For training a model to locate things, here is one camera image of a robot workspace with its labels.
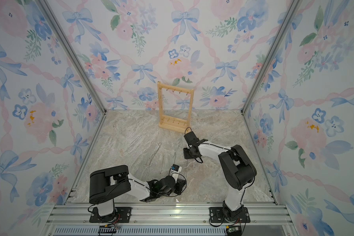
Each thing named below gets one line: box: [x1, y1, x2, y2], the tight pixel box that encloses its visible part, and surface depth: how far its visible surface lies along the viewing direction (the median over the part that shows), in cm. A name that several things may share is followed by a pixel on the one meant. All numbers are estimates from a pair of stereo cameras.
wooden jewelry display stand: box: [157, 80, 195, 134], surface depth 105 cm
